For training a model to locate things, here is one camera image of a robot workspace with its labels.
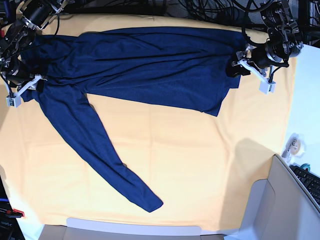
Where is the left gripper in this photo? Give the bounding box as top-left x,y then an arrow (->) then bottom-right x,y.
225,46 -> 274,83

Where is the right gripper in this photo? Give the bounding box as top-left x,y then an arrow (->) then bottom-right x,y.
11,74 -> 48,96

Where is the navy blue long-sleeve shirt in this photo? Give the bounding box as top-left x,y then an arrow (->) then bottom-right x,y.
21,27 -> 246,212

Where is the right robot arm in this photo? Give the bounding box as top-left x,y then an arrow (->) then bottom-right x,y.
0,0 -> 69,107

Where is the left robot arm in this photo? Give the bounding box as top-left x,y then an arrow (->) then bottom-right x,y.
226,0 -> 304,85

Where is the clear tape dispenser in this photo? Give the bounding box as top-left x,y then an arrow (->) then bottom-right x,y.
281,133 -> 306,162

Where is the yellow table cloth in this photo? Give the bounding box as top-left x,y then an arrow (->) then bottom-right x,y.
0,13 -> 299,232

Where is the green tape roll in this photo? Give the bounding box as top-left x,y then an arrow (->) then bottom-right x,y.
300,163 -> 311,172

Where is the red clamp bottom left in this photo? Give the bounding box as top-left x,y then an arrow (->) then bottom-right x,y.
5,209 -> 25,219

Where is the black keyboard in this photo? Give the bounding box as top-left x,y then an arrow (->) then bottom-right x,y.
290,165 -> 320,205

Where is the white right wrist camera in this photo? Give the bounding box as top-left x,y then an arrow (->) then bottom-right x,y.
6,95 -> 22,108

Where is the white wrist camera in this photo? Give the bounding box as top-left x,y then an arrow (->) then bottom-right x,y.
259,81 -> 276,95
6,95 -> 22,108

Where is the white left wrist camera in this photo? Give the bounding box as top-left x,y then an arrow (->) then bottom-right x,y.
259,81 -> 276,95

